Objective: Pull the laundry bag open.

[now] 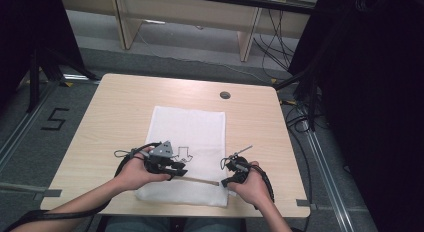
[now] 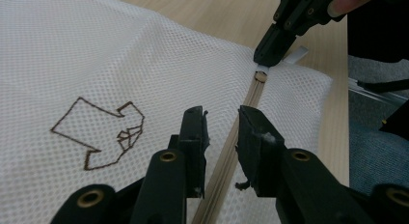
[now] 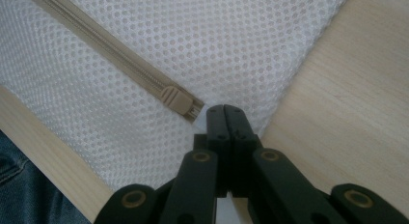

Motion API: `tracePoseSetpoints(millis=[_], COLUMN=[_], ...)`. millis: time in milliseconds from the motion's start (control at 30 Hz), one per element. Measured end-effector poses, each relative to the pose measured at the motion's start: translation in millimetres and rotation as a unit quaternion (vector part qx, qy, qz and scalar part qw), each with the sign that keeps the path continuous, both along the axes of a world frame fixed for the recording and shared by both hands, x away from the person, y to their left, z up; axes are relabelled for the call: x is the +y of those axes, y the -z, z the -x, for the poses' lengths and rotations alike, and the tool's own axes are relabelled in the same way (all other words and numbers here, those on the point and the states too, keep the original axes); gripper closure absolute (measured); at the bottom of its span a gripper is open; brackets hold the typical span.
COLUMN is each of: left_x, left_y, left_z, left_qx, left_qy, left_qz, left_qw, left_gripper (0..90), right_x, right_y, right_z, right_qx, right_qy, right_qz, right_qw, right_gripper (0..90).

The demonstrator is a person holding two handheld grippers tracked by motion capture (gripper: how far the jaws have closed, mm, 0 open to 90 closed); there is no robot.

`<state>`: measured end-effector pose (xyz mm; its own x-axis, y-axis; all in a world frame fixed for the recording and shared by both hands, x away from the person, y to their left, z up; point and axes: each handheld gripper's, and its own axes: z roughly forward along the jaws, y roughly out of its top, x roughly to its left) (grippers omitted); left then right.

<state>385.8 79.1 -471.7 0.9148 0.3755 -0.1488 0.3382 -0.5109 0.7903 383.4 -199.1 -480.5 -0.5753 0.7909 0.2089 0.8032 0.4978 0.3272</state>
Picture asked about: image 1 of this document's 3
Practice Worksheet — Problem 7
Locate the thin wooden stick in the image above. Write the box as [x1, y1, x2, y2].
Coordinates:
[173, 176, 220, 186]

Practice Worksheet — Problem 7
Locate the metal floor rail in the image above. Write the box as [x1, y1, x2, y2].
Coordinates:
[0, 81, 59, 171]
[299, 111, 356, 232]

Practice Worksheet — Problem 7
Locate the white towel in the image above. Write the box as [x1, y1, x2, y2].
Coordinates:
[134, 105, 229, 208]

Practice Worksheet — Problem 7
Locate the person's left hand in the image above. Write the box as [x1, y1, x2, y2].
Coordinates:
[114, 155, 173, 193]

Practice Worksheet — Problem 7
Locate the light wooden desk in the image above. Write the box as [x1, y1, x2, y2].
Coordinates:
[59, 0, 321, 63]

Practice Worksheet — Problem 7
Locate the black metal stand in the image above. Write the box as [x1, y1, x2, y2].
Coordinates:
[26, 46, 99, 114]
[273, 66, 323, 132]

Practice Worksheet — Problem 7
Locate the person's right hand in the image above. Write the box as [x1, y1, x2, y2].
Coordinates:
[236, 160, 273, 208]

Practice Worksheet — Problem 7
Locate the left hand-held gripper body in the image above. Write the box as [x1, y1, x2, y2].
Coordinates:
[143, 140, 178, 175]

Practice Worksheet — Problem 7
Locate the black curtain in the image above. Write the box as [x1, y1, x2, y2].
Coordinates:
[288, 0, 424, 232]
[0, 0, 86, 108]

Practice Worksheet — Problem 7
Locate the bundle of black cables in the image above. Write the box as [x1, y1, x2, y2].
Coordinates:
[252, 8, 301, 73]

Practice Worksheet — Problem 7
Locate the thick black right gripper cable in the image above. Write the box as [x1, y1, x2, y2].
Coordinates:
[249, 163, 276, 204]

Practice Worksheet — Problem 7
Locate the thick black left gripper cable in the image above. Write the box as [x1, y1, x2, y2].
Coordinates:
[0, 142, 163, 232]

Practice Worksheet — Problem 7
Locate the thick black gripper cable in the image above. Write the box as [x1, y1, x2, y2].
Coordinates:
[249, 163, 276, 204]
[0, 142, 163, 232]

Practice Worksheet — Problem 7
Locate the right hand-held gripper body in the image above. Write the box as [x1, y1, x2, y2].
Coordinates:
[225, 145, 253, 184]

